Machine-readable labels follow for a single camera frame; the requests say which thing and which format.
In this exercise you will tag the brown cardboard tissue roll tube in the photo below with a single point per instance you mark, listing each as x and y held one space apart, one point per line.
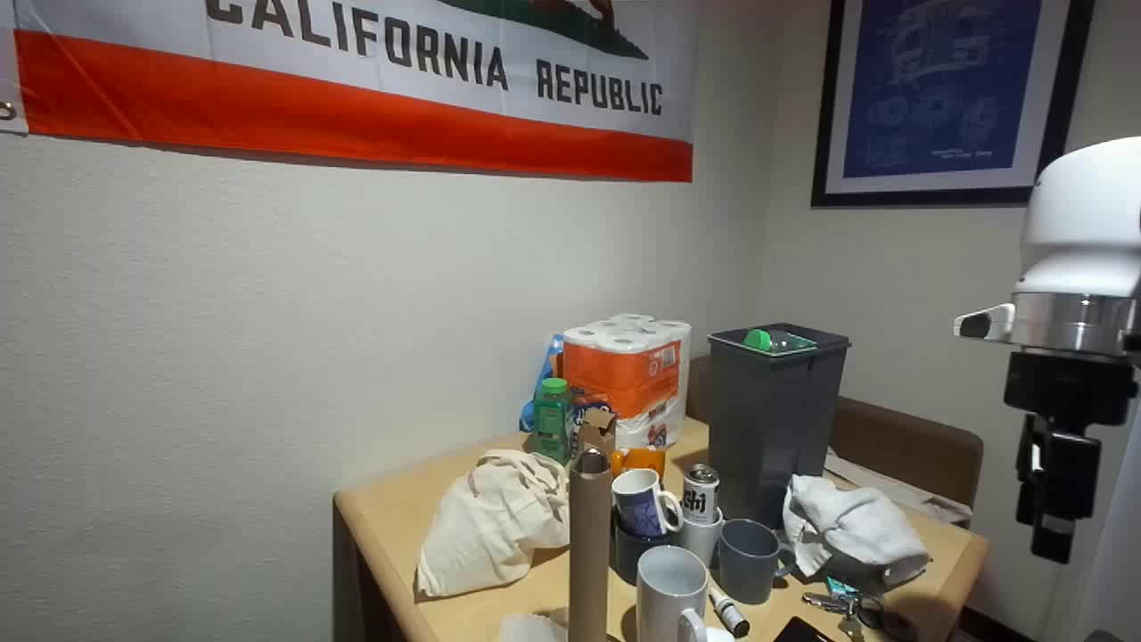
589 546

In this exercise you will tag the California Republic flag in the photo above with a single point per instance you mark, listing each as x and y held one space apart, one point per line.
359 107

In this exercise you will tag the white box in bin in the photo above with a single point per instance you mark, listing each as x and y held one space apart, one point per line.
762 339

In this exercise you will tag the white marker pen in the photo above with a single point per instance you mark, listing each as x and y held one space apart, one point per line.
728 611

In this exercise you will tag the silver drink can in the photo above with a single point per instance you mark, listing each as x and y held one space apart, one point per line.
699 491

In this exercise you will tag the small grey cup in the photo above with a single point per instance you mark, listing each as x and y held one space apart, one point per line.
699 541

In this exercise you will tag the black phone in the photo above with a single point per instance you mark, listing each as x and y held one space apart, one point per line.
804 633

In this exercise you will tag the green plastic bottle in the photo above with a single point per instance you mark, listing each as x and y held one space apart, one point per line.
549 417

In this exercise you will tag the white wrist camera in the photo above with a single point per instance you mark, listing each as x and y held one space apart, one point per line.
984 322

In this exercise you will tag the orange toilet paper pack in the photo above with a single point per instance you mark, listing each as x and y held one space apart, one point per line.
624 375

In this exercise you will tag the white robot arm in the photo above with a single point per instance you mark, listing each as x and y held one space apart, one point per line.
1083 226

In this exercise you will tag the beige cloth bag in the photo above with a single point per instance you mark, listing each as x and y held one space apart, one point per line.
492 521

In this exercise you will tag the bunch of keys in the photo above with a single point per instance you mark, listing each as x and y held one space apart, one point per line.
843 605

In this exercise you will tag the blue plastic item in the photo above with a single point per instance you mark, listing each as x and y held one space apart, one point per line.
540 375

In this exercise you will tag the black mug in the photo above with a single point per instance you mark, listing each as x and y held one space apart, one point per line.
628 558

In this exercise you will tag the large plain white mug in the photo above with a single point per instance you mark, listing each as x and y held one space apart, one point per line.
669 593

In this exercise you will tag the black framed blue poster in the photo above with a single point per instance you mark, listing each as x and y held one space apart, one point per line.
946 94

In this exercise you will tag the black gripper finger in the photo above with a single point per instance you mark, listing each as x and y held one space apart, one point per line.
1055 541

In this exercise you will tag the dark blue paper cup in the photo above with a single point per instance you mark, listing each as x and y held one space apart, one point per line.
746 561

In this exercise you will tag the white cloth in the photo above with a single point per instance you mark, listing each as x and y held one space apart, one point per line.
851 521

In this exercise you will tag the grey plastic bin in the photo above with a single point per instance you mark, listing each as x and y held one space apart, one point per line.
772 415

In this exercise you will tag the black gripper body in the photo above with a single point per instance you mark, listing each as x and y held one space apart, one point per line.
1063 388

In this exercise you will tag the orange cup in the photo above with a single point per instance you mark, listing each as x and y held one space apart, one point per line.
635 457

